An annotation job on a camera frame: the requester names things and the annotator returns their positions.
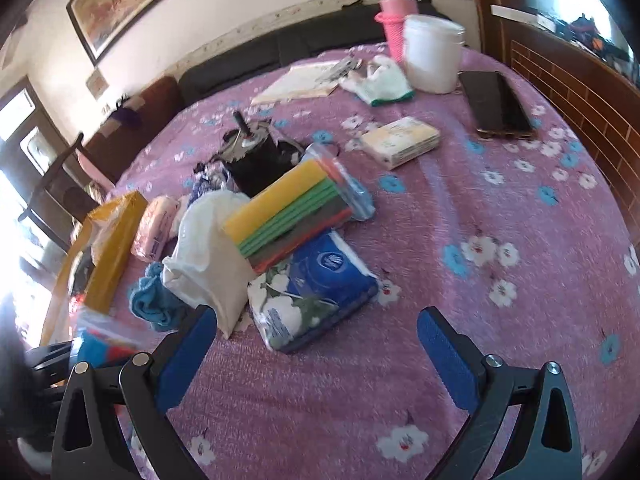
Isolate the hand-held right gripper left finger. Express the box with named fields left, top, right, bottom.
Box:
left=52, top=304, right=217, bottom=480

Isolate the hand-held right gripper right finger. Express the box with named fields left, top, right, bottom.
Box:
left=417, top=306, right=583, bottom=480

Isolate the clear bag of colourful scrubbers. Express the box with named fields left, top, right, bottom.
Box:
left=74, top=309, right=147, bottom=367

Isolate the white plastic bag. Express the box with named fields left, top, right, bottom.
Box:
left=161, top=192, right=257, bottom=339

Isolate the yellow cardboard box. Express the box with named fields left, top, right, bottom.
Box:
left=40, top=191, right=149, bottom=347

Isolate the pink tissue packet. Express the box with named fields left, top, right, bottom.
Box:
left=131, top=196, right=182, bottom=262

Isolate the blue floral tissue pack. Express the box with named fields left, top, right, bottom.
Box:
left=247, top=231, right=380, bottom=354

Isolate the blue and white patterned cloth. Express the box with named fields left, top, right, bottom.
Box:
left=189, top=162, right=232, bottom=202

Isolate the pack of coloured sponge sheets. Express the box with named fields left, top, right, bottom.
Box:
left=222, top=142, right=376, bottom=274

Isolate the purple floral tablecloth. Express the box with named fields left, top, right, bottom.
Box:
left=42, top=42, right=640, bottom=480

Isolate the dark wooden chair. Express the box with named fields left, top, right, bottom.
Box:
left=17, top=132, right=117, bottom=243

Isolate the wooden glass door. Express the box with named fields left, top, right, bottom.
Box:
left=0, top=74, right=78, bottom=266

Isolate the black electric motor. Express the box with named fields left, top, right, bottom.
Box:
left=219, top=111, right=303, bottom=197

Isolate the pale yellow tissue packet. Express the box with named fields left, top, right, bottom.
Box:
left=359, top=116, right=442, bottom=170

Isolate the brown armchair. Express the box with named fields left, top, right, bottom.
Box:
left=82, top=76, right=182, bottom=183

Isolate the purple cloth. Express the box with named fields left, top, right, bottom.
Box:
left=111, top=102, right=144, bottom=130

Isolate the black smartphone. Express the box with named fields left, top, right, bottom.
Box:
left=458, top=70, right=537, bottom=140

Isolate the white and green cloth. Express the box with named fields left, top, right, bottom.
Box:
left=339, top=54, right=416, bottom=108

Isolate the wooden furniture panel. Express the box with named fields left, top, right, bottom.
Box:
left=467, top=0, right=640, bottom=223

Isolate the papers stack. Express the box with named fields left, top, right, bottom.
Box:
left=249, top=59, right=363, bottom=107

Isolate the white plastic jar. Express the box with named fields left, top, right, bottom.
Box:
left=402, top=14, right=466, bottom=94

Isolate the black sofa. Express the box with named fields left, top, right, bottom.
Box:
left=177, top=0, right=453, bottom=107

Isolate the pink bottle with crocheted sleeve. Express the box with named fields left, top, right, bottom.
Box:
left=374, top=0, right=419, bottom=64

